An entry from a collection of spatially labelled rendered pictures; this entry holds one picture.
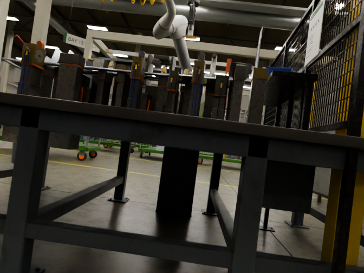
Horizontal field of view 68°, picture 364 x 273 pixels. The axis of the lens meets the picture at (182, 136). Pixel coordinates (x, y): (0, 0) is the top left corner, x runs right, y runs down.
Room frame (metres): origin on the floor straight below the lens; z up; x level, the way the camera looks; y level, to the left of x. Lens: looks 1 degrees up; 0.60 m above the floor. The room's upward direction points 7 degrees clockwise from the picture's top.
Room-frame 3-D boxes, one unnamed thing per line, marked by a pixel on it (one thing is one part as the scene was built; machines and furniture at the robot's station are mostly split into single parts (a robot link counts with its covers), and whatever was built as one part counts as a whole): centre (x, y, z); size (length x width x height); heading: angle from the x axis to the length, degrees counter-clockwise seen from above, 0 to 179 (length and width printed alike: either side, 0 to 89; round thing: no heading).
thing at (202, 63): (1.44, -0.04, 0.87); 0.12 x 0.07 x 0.35; 173
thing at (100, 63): (1.93, 0.64, 0.90); 0.13 x 0.08 x 0.41; 173
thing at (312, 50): (1.48, -0.66, 1.30); 0.23 x 0.02 x 0.31; 173
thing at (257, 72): (1.48, -0.38, 0.88); 0.08 x 0.08 x 0.36; 83
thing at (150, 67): (1.90, 0.21, 0.95); 0.18 x 0.13 x 0.49; 83
